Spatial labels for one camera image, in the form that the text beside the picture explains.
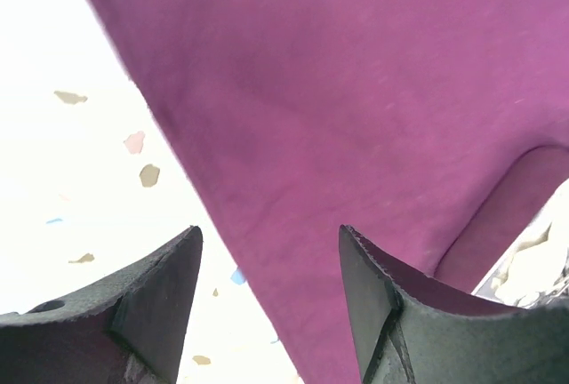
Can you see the stainless steel tray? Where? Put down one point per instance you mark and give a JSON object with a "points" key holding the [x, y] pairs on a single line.
{"points": [[535, 232]]}

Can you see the white gauze pad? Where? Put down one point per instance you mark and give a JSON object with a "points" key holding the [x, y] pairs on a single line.
{"points": [[535, 270]]}

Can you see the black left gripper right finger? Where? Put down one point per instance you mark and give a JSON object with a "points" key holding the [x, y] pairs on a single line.
{"points": [[410, 328]]}

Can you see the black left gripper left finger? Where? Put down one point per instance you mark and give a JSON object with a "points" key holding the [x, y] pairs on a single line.
{"points": [[127, 327]]}

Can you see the purple cloth mat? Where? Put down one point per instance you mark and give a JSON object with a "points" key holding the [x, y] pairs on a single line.
{"points": [[436, 127]]}

